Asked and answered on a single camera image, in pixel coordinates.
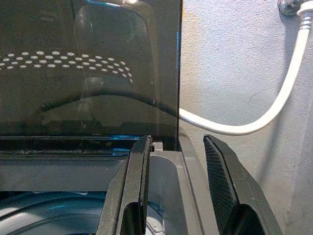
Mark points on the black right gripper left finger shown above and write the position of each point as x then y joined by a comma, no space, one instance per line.
133,181

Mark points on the chrome wall water tap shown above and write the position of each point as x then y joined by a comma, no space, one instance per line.
288,7

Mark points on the grey top-load washing machine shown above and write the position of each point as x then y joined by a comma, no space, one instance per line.
171,186

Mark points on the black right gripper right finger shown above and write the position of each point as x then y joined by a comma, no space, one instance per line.
234,186

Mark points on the dark tinted glass washer lid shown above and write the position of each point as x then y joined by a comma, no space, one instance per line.
97,73

